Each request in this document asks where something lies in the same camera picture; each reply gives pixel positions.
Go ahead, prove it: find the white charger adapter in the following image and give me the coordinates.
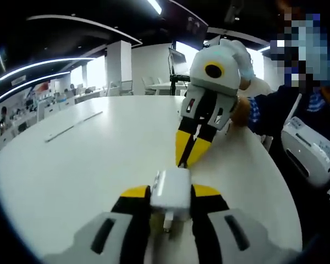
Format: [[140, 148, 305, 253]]
[[150, 168, 193, 232]]

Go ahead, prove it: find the white handheld device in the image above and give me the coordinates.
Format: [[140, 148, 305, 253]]
[[280, 93, 330, 190]]

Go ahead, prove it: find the slim white pillar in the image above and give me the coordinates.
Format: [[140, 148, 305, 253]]
[[107, 40, 133, 96]]

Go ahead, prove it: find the black tripod stand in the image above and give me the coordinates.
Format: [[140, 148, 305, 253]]
[[169, 73, 192, 96]]

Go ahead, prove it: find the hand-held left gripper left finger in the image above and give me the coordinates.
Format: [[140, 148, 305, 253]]
[[43, 185, 152, 264]]

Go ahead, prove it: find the monitor on tripod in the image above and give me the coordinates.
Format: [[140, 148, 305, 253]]
[[168, 47, 190, 75]]

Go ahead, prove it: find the ceiling light strip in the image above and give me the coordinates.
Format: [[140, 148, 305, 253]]
[[0, 71, 71, 104], [0, 57, 96, 86], [147, 0, 163, 15]]

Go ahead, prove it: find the white desk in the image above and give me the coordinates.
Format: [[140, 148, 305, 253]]
[[0, 95, 303, 264]]

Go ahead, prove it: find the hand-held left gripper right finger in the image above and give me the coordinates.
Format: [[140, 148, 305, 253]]
[[191, 184, 303, 264]]

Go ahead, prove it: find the hanging ceiling screen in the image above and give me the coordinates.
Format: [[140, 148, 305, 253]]
[[186, 16, 210, 50]]

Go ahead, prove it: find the person's right hand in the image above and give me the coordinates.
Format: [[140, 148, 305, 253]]
[[218, 38, 255, 83]]

